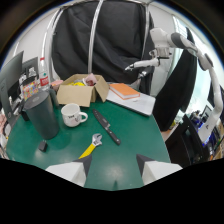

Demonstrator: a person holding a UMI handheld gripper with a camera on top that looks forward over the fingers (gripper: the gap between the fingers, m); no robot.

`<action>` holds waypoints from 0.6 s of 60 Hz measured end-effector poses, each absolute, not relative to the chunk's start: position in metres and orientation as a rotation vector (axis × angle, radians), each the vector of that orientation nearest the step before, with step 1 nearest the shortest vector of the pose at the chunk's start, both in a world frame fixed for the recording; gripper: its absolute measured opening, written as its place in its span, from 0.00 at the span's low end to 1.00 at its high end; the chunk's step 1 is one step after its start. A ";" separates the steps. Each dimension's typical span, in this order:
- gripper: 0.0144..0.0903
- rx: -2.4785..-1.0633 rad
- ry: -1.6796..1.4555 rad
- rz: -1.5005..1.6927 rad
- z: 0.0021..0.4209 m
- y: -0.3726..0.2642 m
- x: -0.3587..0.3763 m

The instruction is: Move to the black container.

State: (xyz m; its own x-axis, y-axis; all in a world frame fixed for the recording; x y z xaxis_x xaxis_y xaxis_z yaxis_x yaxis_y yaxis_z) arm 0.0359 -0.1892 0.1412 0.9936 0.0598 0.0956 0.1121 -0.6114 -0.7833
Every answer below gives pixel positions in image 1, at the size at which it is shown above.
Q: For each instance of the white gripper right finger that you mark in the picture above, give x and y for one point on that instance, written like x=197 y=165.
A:
x=156 y=170

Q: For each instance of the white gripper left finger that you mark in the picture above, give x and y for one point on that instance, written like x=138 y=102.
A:
x=69 y=171

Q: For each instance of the tall black container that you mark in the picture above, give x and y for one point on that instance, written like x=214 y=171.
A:
x=42 y=113

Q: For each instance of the small black block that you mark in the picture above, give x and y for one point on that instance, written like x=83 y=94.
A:
x=42 y=145

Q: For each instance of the black chair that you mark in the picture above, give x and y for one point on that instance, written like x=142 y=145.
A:
x=185 y=141

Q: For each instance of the white ceramic mug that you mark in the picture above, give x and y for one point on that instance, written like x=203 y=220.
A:
x=72 y=115

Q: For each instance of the silver laptop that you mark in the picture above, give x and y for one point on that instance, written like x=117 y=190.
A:
x=133 y=101

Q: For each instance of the black draped cloth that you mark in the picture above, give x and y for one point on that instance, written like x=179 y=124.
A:
x=176 y=93

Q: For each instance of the open cardboard box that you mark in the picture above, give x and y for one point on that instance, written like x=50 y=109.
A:
x=80 y=92

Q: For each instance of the orange book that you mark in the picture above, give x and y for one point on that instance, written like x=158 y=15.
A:
x=124 y=90

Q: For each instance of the colourful printed packet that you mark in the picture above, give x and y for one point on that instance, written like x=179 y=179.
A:
x=30 y=89

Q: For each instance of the clear plastic water bottle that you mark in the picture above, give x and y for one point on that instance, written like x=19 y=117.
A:
x=43 y=75

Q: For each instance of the dark computer monitor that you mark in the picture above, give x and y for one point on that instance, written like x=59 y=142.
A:
x=9 y=83

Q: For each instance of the black backdrop cloth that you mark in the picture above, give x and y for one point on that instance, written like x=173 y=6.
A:
x=113 y=40

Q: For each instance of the metal backdrop frame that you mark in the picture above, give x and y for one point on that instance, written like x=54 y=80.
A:
x=95 y=33

